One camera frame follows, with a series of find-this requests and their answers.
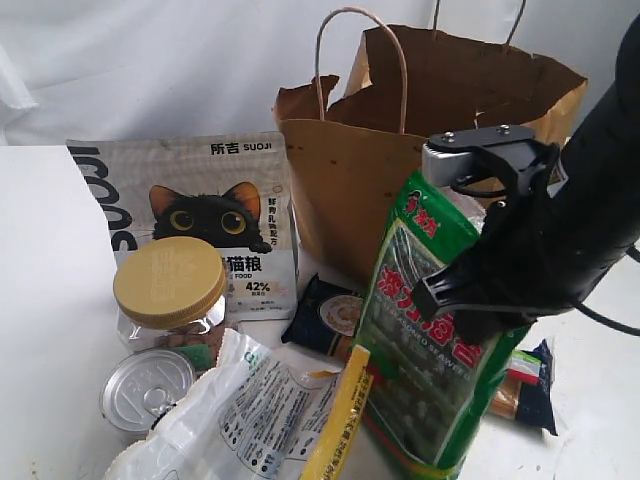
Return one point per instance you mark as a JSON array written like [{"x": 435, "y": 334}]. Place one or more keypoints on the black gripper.
[{"x": 509, "y": 277}]

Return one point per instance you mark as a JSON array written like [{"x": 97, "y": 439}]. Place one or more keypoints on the green seaweed snack package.
[{"x": 430, "y": 389}]

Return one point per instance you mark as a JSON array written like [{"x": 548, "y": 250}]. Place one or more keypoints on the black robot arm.
[{"x": 597, "y": 179}]

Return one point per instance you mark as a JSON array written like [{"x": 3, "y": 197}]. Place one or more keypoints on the brown paper shopping bag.
[{"x": 349, "y": 158}]

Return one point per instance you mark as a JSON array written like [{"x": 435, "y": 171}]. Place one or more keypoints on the white and yellow plastic bag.
[{"x": 253, "y": 416}]

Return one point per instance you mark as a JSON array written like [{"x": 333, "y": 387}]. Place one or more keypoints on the grey cat food bag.
[{"x": 232, "y": 191}]

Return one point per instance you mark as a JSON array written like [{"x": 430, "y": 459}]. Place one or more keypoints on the spaghetti package with blue ends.
[{"x": 325, "y": 322}]

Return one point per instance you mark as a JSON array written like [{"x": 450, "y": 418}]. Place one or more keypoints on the clear jar with gold lid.
[{"x": 171, "y": 295}]

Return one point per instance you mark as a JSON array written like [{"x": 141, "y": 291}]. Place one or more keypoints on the silver pull-tab tin can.
[{"x": 143, "y": 388}]

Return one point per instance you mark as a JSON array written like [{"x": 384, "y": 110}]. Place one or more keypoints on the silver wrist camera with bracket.
[{"x": 489, "y": 162}]

